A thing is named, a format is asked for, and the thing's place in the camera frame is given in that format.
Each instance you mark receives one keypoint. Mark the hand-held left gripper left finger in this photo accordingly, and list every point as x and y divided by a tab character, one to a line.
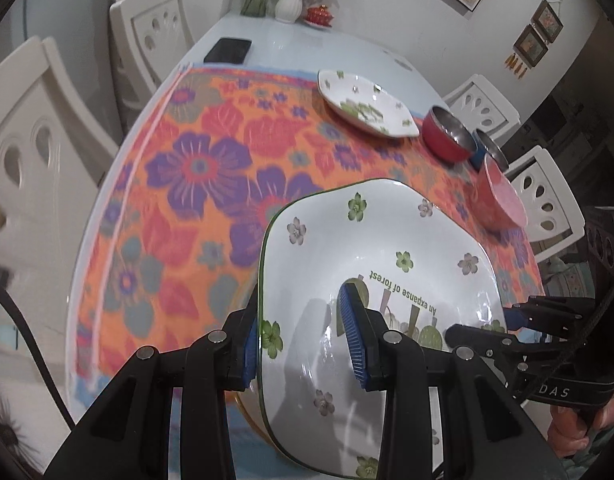
251	355

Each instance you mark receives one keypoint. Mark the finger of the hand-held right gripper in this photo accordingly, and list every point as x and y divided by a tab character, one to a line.
482	340
542	312

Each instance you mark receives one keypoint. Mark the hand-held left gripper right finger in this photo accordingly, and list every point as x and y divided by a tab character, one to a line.
352	340

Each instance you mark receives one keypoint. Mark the white floral plate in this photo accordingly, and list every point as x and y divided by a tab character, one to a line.
387	240
362	95

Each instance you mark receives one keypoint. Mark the pink bowl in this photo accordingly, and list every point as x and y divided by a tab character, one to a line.
499	200

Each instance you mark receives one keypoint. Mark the blue steel-lined bowl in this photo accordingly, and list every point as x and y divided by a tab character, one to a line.
487	147

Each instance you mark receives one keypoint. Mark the red steel-lined bowl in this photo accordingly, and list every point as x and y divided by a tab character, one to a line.
444	135

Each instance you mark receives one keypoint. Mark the person's right hand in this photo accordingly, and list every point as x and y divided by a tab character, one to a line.
569	430

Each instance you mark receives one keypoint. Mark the sofa with blue cover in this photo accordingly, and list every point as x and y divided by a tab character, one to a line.
569	280

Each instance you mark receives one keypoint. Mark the white dining chair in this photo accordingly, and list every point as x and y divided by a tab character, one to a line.
152	30
482	105
542	195
42	160

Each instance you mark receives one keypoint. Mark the orange floral tablecloth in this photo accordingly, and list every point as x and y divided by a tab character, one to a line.
197	200

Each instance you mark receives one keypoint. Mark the dark cabinet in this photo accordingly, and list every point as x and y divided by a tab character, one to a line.
562	145

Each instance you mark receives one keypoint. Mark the black phone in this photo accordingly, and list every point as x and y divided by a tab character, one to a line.
229	50

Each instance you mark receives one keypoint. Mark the red lidded tea cup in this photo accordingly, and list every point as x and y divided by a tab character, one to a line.
319	15

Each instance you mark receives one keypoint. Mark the hanging orange wall ornaments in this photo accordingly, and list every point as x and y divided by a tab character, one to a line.
516	66

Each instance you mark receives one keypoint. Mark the small framed wall picture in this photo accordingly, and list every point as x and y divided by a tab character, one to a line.
530	45
548	21

